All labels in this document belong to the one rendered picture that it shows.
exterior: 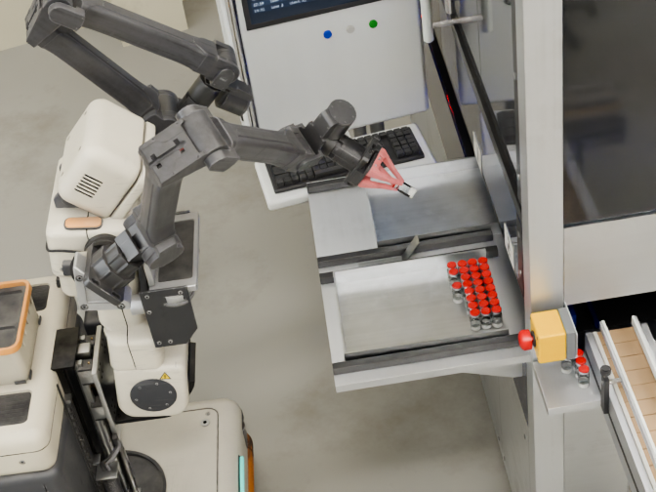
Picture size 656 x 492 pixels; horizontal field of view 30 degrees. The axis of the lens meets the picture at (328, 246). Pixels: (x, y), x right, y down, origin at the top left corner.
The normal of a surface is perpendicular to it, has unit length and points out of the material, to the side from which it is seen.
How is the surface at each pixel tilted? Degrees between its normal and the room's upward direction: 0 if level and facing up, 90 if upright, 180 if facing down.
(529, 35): 90
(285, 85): 90
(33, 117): 0
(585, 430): 90
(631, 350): 0
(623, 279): 90
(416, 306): 0
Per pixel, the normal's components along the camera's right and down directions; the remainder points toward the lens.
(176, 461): -0.12, -0.76
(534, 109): 0.10, 0.63
